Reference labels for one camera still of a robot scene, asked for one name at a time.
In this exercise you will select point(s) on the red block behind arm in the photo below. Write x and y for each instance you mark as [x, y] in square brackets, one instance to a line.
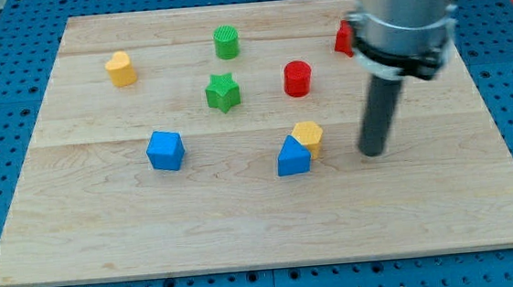
[343, 39]

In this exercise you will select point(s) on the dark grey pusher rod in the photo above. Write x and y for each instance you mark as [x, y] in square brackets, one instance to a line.
[379, 111]

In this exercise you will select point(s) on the yellow hexagon block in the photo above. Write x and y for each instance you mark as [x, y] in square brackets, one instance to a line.
[309, 134]

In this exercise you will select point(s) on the light wooden board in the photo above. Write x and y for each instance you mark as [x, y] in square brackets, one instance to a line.
[89, 207]

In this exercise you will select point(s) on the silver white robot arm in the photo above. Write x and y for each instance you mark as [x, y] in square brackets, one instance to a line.
[398, 38]

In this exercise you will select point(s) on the blue triangle block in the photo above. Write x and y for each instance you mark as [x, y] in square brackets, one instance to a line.
[293, 158]

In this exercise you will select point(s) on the yellow heart block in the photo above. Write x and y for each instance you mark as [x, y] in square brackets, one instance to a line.
[120, 69]

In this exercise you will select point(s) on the green star block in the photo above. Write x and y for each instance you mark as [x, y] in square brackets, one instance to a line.
[222, 92]

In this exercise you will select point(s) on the red cylinder block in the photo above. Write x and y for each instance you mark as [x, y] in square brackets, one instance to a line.
[297, 76]

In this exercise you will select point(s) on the green cylinder block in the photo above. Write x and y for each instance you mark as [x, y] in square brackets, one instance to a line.
[226, 42]

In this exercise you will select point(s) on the blue cube block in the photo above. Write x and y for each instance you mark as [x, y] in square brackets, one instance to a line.
[165, 150]

